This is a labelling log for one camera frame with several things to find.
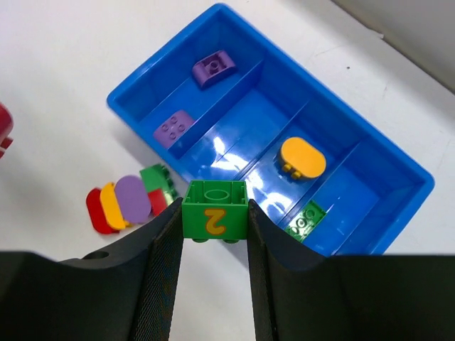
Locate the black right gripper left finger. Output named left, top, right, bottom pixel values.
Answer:
left=1, top=200, right=183, bottom=340

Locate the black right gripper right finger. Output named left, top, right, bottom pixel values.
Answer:
left=247, top=201, right=454, bottom=340

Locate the small green brick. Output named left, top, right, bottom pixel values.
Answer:
left=284, top=200, right=326, bottom=243

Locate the green number two brick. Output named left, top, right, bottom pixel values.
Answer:
left=182, top=180, right=248, bottom=242

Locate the yellow oval brick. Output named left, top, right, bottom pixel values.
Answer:
left=278, top=136, right=327, bottom=180

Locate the purple curved brick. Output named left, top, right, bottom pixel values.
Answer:
left=192, top=50, right=237, bottom=90

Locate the red yellow purple brick stack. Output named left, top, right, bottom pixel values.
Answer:
left=85, top=175, right=152, bottom=234

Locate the green red sloped brick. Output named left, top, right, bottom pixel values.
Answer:
left=139, top=163, right=178, bottom=217

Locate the light purple square brick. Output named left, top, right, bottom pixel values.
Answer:
left=153, top=110, right=195, bottom=148

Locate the blue divided plastic bin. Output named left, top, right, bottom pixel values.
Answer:
left=107, top=4, right=434, bottom=256

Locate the red flower brick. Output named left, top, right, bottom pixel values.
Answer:
left=0, top=104, right=14, bottom=158

